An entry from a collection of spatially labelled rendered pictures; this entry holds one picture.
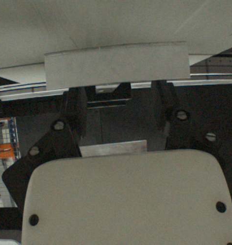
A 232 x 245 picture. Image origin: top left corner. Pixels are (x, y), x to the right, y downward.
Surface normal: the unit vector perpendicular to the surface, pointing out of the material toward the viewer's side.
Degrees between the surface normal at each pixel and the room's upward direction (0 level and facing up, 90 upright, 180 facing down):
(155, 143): 90
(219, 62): 90
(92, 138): 90
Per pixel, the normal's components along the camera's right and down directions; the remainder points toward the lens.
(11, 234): -0.08, -0.99
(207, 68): 0.09, 0.07
